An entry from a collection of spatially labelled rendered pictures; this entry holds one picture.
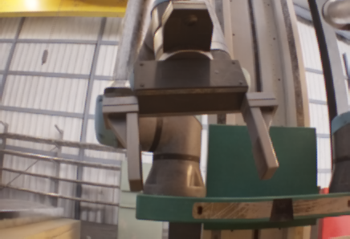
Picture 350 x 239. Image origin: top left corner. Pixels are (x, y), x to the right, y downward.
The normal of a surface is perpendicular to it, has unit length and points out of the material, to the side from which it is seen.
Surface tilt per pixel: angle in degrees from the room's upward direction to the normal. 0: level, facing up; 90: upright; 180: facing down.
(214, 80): 67
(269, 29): 90
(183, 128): 90
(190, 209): 90
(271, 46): 90
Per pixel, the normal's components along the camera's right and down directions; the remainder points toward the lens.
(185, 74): 0.04, -0.65
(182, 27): 0.10, 0.76
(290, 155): -0.05, -0.30
